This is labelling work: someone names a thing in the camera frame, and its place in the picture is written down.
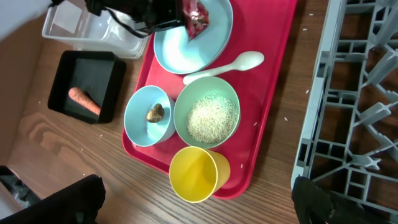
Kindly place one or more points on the white plastic spoon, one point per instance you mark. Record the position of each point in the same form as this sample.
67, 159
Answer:
244, 61

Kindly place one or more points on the red serving tray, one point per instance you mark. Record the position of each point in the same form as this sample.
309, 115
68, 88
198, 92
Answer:
261, 25

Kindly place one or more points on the yellow plastic cup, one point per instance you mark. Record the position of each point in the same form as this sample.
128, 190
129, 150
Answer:
195, 174

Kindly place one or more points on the large light blue plate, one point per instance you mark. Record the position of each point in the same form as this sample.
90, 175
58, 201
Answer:
177, 54

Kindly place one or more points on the red snack wrapper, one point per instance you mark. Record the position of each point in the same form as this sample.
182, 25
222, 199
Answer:
196, 17

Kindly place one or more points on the brown mushroom piece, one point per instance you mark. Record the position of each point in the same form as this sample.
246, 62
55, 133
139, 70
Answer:
156, 114

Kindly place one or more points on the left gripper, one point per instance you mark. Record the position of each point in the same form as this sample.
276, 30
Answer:
156, 15

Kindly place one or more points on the green bowl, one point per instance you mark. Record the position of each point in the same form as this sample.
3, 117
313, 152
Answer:
193, 92

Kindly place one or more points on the grey dishwasher rack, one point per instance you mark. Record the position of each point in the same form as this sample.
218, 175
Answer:
348, 142

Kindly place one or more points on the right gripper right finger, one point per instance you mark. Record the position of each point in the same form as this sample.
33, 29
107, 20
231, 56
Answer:
314, 204

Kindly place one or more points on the orange carrot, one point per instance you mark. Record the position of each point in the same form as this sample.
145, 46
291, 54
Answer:
80, 97

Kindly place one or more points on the clear plastic bin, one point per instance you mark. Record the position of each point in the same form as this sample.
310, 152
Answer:
71, 23

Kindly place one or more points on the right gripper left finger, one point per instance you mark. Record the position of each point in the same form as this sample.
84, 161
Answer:
78, 203

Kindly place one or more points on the black plastic tray bin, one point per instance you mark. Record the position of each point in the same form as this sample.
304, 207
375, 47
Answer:
98, 74

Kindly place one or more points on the small light blue bowl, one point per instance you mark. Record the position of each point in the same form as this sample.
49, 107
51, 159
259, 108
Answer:
136, 125

